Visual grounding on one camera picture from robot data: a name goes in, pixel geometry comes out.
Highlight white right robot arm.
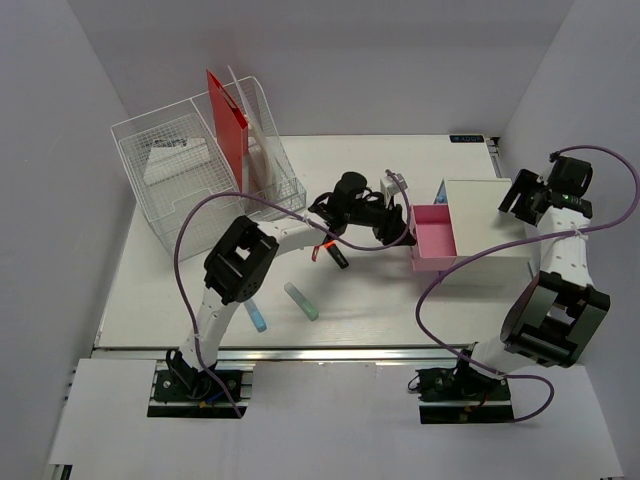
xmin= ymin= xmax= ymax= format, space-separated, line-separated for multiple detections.
xmin=451 ymin=153 xmax=611 ymax=399

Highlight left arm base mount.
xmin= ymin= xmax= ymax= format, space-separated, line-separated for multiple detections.
xmin=147 ymin=350 xmax=250 ymax=420

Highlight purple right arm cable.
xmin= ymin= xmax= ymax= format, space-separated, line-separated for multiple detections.
xmin=415 ymin=144 xmax=640 ymax=424

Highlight clear document sleeve with papers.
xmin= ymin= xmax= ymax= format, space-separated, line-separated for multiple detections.
xmin=227 ymin=65 xmax=278 ymax=200

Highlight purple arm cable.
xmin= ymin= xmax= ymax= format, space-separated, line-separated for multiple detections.
xmin=415 ymin=144 xmax=640 ymax=424
xmin=173 ymin=172 xmax=414 ymax=419

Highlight white drawer box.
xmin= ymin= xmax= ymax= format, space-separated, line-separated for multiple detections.
xmin=442 ymin=178 xmax=532 ymax=287

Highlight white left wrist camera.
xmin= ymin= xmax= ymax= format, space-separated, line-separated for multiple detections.
xmin=380 ymin=169 xmax=410 ymax=208

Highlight blue highlighter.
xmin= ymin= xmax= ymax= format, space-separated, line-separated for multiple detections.
xmin=244 ymin=299 xmax=267 ymax=333

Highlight small blue label plate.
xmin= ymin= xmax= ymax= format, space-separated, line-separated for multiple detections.
xmin=449 ymin=134 xmax=485 ymax=143

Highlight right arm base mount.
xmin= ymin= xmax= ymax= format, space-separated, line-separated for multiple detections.
xmin=407 ymin=359 xmax=514 ymax=425

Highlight blue drawer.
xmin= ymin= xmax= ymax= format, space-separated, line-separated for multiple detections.
xmin=434 ymin=181 xmax=448 ymax=204

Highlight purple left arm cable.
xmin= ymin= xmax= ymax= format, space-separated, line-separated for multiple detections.
xmin=173 ymin=172 xmax=414 ymax=419

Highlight aluminium table rail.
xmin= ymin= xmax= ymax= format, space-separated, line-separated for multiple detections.
xmin=91 ymin=347 xmax=456 ymax=362

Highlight red plastic folder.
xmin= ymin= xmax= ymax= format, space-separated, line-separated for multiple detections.
xmin=206 ymin=70 xmax=249 ymax=193

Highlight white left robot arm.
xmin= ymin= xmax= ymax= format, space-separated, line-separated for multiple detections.
xmin=167 ymin=172 xmax=416 ymax=399

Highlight papers in wire organizer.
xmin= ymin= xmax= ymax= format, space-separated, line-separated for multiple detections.
xmin=143 ymin=137 xmax=210 ymax=185

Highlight white wire file organizer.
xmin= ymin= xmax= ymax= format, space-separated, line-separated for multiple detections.
xmin=111 ymin=76 xmax=307 ymax=260

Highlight pink drawer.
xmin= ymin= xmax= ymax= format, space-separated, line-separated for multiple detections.
xmin=411 ymin=204 xmax=457 ymax=272

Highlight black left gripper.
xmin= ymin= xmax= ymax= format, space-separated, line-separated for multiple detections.
xmin=344 ymin=191 xmax=416 ymax=248

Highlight orange black highlighter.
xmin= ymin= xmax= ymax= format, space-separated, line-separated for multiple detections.
xmin=323 ymin=240 xmax=349 ymax=269

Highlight green highlighter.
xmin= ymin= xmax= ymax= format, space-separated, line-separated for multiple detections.
xmin=284 ymin=282 xmax=319 ymax=321

